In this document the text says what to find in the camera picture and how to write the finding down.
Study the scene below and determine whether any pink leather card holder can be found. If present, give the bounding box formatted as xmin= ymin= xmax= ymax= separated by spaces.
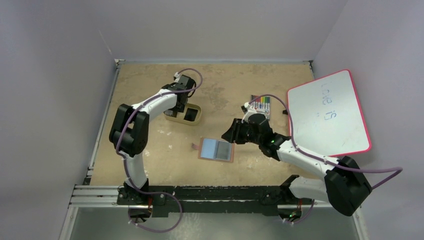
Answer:
xmin=191 ymin=137 xmax=235 ymax=163

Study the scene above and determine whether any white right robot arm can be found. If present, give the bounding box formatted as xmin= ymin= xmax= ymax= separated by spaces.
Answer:
xmin=221 ymin=103 xmax=372 ymax=217

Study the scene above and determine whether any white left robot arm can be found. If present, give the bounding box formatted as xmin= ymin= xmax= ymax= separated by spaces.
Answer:
xmin=109 ymin=73 xmax=199 ymax=205

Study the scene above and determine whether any pack of coloured markers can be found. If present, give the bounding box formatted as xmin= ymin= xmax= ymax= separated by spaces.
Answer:
xmin=250 ymin=95 xmax=271 ymax=120

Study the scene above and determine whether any beige oval plastic tray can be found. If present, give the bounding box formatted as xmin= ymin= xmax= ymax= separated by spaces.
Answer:
xmin=164 ymin=103 xmax=202 ymax=126

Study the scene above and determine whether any pink framed whiteboard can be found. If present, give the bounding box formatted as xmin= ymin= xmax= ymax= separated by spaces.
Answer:
xmin=287 ymin=69 xmax=372 ymax=157

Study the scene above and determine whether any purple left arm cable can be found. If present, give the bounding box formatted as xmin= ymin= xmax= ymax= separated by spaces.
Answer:
xmin=115 ymin=68 xmax=204 ymax=233

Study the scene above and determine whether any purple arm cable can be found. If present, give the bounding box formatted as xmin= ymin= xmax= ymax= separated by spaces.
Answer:
xmin=246 ymin=94 xmax=404 ymax=190
xmin=115 ymin=68 xmax=204 ymax=233

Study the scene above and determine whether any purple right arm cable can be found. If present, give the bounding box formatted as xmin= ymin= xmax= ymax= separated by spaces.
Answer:
xmin=246 ymin=94 xmax=404 ymax=190

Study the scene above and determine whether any aluminium frame rail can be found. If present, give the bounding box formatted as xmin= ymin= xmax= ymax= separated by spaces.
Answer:
xmin=68 ymin=184 xmax=362 ymax=209

